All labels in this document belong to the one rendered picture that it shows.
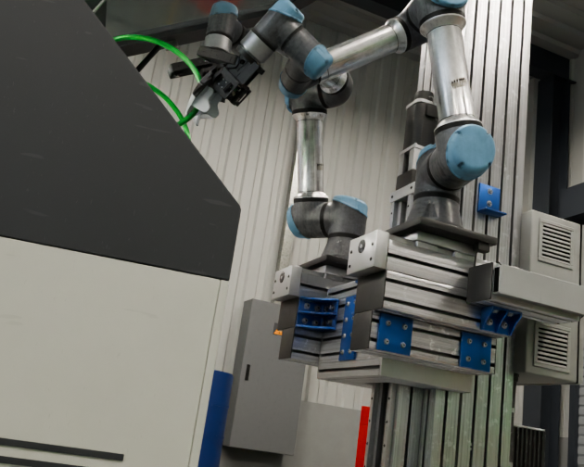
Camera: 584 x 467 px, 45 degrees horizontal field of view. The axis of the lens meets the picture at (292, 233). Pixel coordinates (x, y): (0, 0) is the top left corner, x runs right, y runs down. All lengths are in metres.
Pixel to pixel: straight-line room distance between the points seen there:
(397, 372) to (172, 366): 0.61
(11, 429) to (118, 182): 0.51
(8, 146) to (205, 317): 0.51
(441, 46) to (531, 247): 0.65
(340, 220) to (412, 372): 0.62
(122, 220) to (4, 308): 0.27
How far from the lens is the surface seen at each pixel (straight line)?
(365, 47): 1.90
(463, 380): 1.90
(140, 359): 1.41
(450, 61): 1.80
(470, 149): 1.69
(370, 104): 10.26
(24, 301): 1.42
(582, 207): 9.23
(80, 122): 1.51
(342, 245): 2.19
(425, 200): 1.79
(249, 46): 1.72
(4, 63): 1.57
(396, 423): 1.92
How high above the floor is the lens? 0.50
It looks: 16 degrees up
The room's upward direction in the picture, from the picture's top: 8 degrees clockwise
